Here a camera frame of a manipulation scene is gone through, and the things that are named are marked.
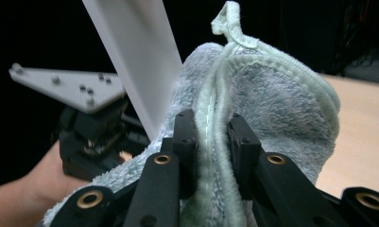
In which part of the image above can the white desk lamp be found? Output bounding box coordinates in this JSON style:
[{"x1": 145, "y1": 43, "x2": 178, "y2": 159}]
[{"x1": 81, "y1": 0, "x2": 183, "y2": 142}]

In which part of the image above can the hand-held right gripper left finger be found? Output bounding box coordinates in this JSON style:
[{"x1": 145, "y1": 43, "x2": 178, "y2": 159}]
[{"x1": 172, "y1": 109, "x2": 199, "y2": 201}]

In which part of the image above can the light blue fluffy cloth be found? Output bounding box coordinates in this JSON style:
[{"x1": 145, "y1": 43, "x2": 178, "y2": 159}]
[{"x1": 41, "y1": 0, "x2": 342, "y2": 227}]

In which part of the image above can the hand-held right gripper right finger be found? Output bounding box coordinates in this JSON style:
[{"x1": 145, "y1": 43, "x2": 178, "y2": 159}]
[{"x1": 227, "y1": 113, "x2": 264, "y2": 201}]

